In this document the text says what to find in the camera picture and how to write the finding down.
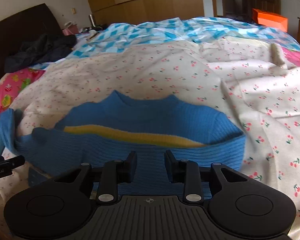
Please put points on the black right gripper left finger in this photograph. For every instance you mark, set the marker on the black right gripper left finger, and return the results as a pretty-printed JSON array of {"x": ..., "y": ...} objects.
[{"x": 112, "y": 174}]

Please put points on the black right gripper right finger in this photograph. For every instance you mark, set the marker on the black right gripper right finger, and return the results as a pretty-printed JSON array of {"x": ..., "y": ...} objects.
[{"x": 186, "y": 172}]

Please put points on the blue striped knit sweater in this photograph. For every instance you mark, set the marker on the blue striped knit sweater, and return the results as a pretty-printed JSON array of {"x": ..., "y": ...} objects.
[{"x": 98, "y": 132}]

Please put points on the pink cartoon print pillow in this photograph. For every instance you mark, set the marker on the pink cartoon print pillow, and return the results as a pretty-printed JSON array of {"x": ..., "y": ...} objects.
[{"x": 11, "y": 84}]

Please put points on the white cherry print bedsheet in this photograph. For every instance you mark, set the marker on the white cherry print bedsheet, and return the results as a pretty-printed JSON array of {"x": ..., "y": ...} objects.
[{"x": 247, "y": 80}]

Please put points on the dark navy jacket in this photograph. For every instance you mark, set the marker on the dark navy jacket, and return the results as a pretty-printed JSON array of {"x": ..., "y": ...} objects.
[{"x": 45, "y": 49}]

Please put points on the blue white checkered quilt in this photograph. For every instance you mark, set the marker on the blue white checkered quilt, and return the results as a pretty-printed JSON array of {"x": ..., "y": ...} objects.
[{"x": 120, "y": 36}]

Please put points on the dark wooden headboard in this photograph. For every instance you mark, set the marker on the dark wooden headboard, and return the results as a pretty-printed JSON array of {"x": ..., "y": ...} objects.
[{"x": 25, "y": 26}]

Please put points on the pink cartoon blanket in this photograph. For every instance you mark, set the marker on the pink cartoon blanket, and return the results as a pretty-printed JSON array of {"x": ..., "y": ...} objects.
[{"x": 292, "y": 58}]

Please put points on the wooden wardrobe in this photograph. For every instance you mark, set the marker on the wooden wardrobe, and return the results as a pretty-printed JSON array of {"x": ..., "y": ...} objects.
[{"x": 139, "y": 11}]

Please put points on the orange box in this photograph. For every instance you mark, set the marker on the orange box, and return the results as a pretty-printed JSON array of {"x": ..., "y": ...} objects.
[{"x": 270, "y": 19}]

